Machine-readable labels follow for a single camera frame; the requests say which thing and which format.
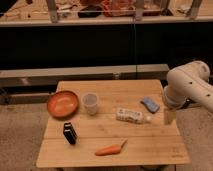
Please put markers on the white plastic bottle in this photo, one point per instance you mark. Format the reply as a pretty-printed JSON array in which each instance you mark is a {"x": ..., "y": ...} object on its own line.
[{"x": 132, "y": 116}]

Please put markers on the orange carrot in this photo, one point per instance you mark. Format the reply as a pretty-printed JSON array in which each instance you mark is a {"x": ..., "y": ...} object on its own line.
[{"x": 110, "y": 150}]

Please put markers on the blue sponge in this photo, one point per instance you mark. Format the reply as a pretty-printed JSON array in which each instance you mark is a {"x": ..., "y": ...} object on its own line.
[{"x": 150, "y": 104}]

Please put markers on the grey metal bench rail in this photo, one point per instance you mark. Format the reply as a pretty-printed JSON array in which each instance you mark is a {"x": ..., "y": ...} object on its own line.
[{"x": 51, "y": 76}]

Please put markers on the beige gripper block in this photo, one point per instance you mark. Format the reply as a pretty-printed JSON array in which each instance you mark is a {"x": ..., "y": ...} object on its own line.
[{"x": 169, "y": 116}]

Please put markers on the orange bowl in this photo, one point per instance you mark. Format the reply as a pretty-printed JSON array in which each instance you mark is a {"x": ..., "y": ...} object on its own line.
[{"x": 62, "y": 104}]

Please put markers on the clear plastic cup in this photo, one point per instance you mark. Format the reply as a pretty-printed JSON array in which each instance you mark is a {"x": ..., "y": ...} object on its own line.
[{"x": 90, "y": 103}]

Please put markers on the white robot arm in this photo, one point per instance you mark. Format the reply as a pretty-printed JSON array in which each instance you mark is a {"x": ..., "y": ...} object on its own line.
[{"x": 189, "y": 81}]

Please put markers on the black eraser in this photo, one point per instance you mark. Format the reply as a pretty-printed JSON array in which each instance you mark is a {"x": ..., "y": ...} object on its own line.
[{"x": 69, "y": 133}]

